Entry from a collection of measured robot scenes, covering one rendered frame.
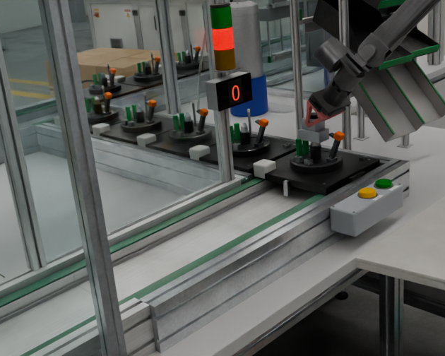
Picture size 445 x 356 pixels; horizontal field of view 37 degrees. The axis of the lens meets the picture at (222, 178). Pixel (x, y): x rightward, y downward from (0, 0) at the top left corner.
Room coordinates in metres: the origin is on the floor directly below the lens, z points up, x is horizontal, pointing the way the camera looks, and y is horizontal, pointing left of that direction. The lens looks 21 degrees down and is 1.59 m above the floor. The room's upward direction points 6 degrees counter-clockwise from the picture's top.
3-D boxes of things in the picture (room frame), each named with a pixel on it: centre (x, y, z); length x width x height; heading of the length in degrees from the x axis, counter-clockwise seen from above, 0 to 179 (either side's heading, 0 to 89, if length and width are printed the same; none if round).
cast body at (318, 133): (1.69, -0.24, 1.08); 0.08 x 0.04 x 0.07; 44
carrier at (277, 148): (1.87, -0.08, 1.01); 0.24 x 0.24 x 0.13; 44
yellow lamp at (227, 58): (1.64, -0.03, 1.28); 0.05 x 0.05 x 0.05
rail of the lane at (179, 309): (1.38, -0.16, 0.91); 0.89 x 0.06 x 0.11; 134
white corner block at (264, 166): (1.69, -0.11, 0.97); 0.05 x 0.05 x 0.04; 44
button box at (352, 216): (1.47, -0.34, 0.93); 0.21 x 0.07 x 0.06; 134
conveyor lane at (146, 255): (1.49, -0.02, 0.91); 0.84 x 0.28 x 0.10; 134
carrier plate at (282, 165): (1.68, -0.25, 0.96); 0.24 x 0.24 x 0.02; 44
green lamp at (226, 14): (1.64, -0.03, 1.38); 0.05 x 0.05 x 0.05
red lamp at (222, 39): (1.64, -0.03, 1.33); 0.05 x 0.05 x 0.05
